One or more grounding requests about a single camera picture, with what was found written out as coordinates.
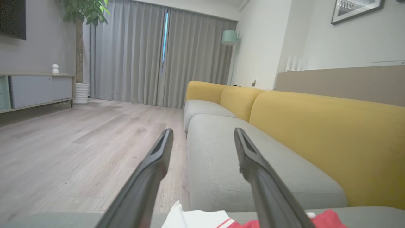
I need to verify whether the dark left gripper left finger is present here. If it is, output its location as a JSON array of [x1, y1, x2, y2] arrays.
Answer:
[[95, 128, 174, 228]]

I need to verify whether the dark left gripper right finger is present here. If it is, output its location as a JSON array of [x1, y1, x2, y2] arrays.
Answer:
[[234, 128, 315, 228]]

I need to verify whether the red number 23 jersey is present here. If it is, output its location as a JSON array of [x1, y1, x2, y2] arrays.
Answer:
[[161, 200, 349, 228]]

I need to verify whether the long yellow sofa backrest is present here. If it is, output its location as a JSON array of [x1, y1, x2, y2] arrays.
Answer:
[[249, 90, 405, 211]]

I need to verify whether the short yellow sofa backrest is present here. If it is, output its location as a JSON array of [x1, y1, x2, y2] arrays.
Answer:
[[220, 86, 265, 123]]

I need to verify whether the small grey sofa seat cushion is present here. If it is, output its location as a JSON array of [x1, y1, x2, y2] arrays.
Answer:
[[183, 99, 237, 131]]

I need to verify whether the white ribbed plant pot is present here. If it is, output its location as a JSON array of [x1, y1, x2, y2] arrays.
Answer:
[[73, 83, 90, 105]]

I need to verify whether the yellow sofa end cushion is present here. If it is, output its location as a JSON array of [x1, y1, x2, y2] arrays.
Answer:
[[185, 80, 229, 105]]

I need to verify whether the beige low partition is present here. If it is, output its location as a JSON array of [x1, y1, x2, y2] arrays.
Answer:
[[274, 65, 405, 107]]

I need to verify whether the grey pleated curtain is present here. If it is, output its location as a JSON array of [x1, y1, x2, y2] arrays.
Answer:
[[83, 0, 238, 109]]

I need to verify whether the low television cabinet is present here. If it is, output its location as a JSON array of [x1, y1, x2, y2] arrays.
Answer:
[[0, 72, 77, 115]]

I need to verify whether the mint shade floor lamp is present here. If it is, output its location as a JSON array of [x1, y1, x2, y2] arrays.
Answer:
[[221, 30, 240, 86]]

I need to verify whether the green potted tree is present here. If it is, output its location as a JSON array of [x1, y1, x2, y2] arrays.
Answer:
[[62, 0, 111, 85]]

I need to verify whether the black flat television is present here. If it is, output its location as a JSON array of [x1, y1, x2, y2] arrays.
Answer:
[[0, 0, 27, 41]]

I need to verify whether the dark framed wall picture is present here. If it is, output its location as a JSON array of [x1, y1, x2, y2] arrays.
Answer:
[[331, 0, 386, 25]]

